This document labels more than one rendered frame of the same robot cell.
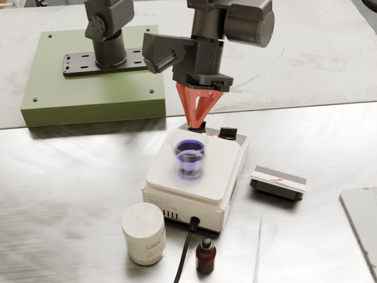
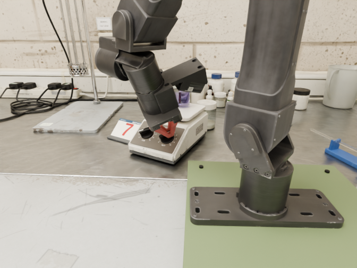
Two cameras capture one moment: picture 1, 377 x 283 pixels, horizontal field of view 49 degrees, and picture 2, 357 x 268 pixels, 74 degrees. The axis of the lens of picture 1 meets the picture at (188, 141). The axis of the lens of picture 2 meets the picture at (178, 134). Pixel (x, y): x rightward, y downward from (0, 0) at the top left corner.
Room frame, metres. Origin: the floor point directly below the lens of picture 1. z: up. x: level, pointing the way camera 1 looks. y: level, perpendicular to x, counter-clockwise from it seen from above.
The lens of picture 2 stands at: (1.01, 0.09, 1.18)
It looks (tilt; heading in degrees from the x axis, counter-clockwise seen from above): 24 degrees down; 189
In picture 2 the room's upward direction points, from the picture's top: straight up
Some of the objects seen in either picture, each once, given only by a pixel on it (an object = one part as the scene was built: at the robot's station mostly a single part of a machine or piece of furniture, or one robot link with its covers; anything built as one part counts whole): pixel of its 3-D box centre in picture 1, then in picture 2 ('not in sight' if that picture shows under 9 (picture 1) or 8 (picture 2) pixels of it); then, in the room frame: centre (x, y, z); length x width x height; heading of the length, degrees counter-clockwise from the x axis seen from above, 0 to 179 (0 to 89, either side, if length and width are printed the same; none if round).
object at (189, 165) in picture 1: (187, 154); (181, 92); (0.39, 0.00, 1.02); 0.06 x 0.05 x 0.08; 92
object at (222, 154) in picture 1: (194, 162); (177, 109); (0.41, -0.01, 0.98); 0.12 x 0.12 x 0.01; 71
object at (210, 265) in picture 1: (206, 252); not in sight; (0.29, -0.02, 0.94); 0.03 x 0.03 x 0.07
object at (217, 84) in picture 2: not in sight; (215, 88); (0.02, 0.09, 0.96); 0.06 x 0.06 x 0.11
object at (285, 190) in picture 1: (279, 178); (125, 131); (0.43, -0.15, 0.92); 0.09 x 0.06 x 0.04; 69
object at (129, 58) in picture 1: (109, 47); (263, 185); (0.73, 0.16, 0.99); 0.20 x 0.07 x 0.08; 97
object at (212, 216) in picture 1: (198, 168); (172, 128); (0.44, -0.02, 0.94); 0.22 x 0.13 x 0.08; 161
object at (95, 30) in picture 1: (108, 18); (263, 141); (0.73, 0.15, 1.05); 0.09 x 0.06 x 0.06; 149
